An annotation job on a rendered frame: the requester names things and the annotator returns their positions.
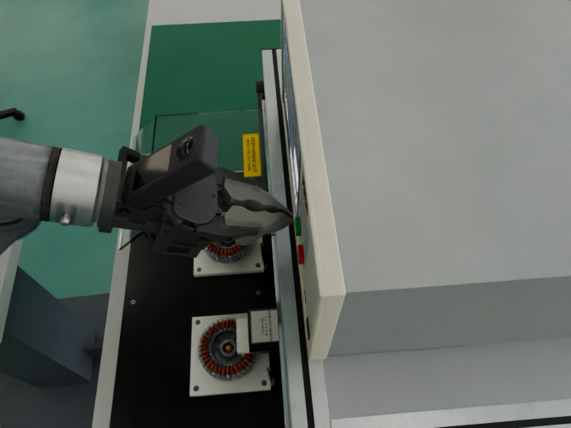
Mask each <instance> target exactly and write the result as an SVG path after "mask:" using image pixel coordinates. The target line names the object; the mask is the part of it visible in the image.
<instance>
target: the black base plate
mask: <svg viewBox="0 0 571 428"><path fill-rule="evenodd" d="M262 238H263V245H264V255H265V262H266V263H267V264H268V266H267V268H266V269H264V272H263V273H242V274H230V275H218V276H206V277H194V257H187V256H175V255H168V254H161V253H154V252H152V242H153V241H152V239H148V238H146V237H145V236H144V233H143V234H141V235H140V236H139V237H138V238H137V239H135V240H134V241H133V242H131V245H130V253H129V260H128V268H127V282H126V289H125V296H124V304H123V312H122V326H121V333H120V340H119V348H118V355H117V363H116V377H115V384H114V392H113V399H112V407H111V414H110V428H285V418H284V406H283V394H282V382H281V370H280V353H279V352H271V353H270V354H269V367H270V368H271V371H272V378H274V385H273V386H271V391H252V392H242V393H231V394H221V395H211V396H199V397H191V396H190V395H189V388H190V360H191V334H192V318H193V317H205V316H216V315H227V314H238V313H247V310H248V309H258V308H269V307H276V298H275V286H274V263H273V251H272V239H271V234H265V235H264V236H262Z"/></svg>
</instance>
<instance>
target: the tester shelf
mask: <svg viewBox="0 0 571 428"><path fill-rule="evenodd" d="M262 60H263V82H264V93H265V104H266V116H267V127H268V138H269V159H270V171H271V182H272V193H273V197H274V198H276V199H277V200H278V201H279V202H280V203H281V204H282V205H283V206H284V207H286V208H287V209H288V210H289V211H290V212H291V213H292V214H293V206H292V197H291V182H290V173H289V166H288V157H287V148H286V133H285V125H284V116H283V108H282V100H281V98H282V97H281V48H263V49H262ZM275 238H276V249H277V260H278V271H279V282H280V304H281V315H282V326H283V337H284V348H285V370H286V381H287V392H288V403H289V415H290V426H291V428H571V337H563V338H552V339H542V340H531V341H510V342H500V343H489V344H478V345H467V346H447V347H436V348H425V349H415V350H403V351H393V352H373V353H362V354H351V355H341V356H329V357H327V358H326V359H319V360H311V361H310V360H308V346H307V337H306V330H305V321H304V312H303V304H302V289H301V280H300V272H299V264H298V256H297V240H296V231H295V223H294V215H293V223H291V224H290V225H289V226H287V227H286V228H283V229H281V230H280V231H277V232H275Z"/></svg>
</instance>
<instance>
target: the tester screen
mask: <svg viewBox="0 0 571 428"><path fill-rule="evenodd" d="M283 88H284V94H283V98H284V95H286V102H287V110H288V123H287V127H288V134H289V142H290V148H291V124H292V131H293V139H294V147H295V154H296V162H297V175H298V176H299V156H300V148H299V141H298V133H297V120H296V113H295V106H294V99H293V92H292V85H291V72H290V65H289V58H288V51H287V44H286V31H285V24H284V16H283ZM287 127H286V129H287ZM288 134H287V137H288ZM289 142H288V145H289ZM294 172H295V166H294ZM295 180H296V173H295ZM296 188H297V197H298V185H297V180H296Z"/></svg>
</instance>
